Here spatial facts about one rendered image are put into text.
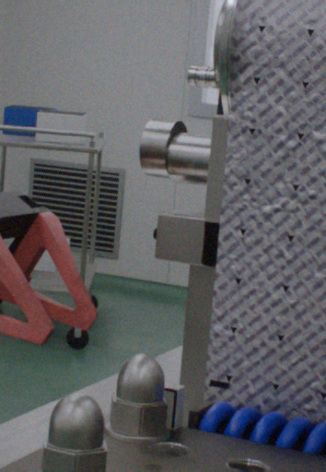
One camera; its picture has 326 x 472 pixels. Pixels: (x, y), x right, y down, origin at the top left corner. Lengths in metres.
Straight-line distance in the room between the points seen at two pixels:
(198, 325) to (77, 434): 0.26
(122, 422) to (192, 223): 0.18
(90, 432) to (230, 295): 0.17
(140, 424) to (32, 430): 0.45
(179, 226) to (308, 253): 0.13
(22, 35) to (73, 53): 0.36
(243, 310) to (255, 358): 0.03
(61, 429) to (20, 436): 0.52
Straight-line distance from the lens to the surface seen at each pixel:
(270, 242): 0.70
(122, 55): 6.91
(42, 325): 0.73
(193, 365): 0.82
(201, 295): 0.81
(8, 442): 1.07
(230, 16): 0.70
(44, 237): 0.80
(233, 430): 0.69
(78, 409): 0.57
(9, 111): 5.73
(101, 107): 6.96
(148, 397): 0.66
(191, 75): 0.78
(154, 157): 0.81
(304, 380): 0.71
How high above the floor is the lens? 1.23
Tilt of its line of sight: 8 degrees down
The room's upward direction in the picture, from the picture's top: 5 degrees clockwise
